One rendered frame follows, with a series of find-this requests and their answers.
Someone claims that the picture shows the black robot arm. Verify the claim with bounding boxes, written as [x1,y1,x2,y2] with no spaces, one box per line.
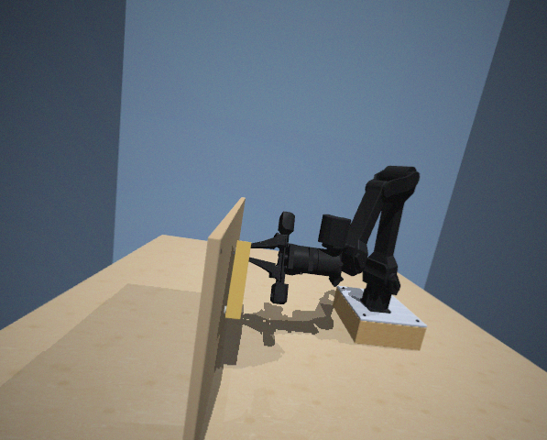
[314,166,420,314]

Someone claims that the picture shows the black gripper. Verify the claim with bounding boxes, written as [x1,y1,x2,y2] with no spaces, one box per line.
[249,211,319,304]

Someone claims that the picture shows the tan wooden picture frame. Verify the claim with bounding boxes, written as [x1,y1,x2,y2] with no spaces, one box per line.
[224,240,251,319]

